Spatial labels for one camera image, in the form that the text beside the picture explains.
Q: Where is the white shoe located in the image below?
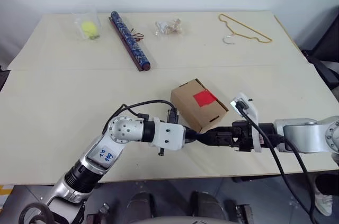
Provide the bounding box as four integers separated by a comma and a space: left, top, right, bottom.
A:
314, 191, 334, 217

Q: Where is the blue patterned scroll tube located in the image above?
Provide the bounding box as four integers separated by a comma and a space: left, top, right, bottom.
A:
110, 10, 154, 71

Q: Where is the crumpled clear plastic bag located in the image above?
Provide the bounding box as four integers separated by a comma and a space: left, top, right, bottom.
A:
153, 20, 170, 37

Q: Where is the small bag of wooden pieces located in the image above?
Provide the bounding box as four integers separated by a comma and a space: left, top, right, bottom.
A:
166, 17, 185, 35

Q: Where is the white handwritten label sticker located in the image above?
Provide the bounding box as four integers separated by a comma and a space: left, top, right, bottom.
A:
96, 145, 117, 166

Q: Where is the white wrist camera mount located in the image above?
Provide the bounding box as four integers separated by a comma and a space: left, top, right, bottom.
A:
148, 119, 186, 153
229, 91, 263, 154

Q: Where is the red brown cord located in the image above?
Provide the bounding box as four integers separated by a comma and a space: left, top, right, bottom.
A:
130, 28, 146, 42

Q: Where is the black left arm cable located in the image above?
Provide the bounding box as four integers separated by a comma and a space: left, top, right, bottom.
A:
102, 99, 181, 136

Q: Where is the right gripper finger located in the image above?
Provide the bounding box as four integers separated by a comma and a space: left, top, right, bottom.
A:
207, 125, 236, 138
207, 136, 236, 148

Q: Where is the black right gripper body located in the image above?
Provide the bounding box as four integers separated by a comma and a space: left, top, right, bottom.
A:
231, 120, 257, 153

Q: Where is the black base under table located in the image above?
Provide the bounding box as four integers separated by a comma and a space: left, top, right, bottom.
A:
231, 175, 268, 183

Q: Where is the dark grey cable loop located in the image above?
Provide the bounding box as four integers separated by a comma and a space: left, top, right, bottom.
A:
17, 202, 55, 224

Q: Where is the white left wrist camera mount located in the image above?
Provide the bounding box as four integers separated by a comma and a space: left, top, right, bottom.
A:
148, 119, 186, 153

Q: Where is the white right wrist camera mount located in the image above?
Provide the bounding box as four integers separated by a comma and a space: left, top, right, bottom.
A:
229, 91, 263, 154

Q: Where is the gold wire clothes hanger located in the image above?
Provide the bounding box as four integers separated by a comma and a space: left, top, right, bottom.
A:
218, 13, 273, 46

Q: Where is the yellow ball in plastic bag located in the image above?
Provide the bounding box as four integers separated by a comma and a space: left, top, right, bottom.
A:
70, 5, 103, 41

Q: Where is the black office chair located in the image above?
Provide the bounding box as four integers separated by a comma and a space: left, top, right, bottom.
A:
301, 3, 339, 90

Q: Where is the brown cardboard box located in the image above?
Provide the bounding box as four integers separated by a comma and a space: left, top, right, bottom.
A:
170, 77, 230, 133

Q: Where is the red tape patch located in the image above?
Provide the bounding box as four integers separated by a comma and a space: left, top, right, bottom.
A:
193, 89, 218, 108

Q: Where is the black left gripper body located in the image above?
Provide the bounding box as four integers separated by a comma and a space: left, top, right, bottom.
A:
182, 125, 199, 146

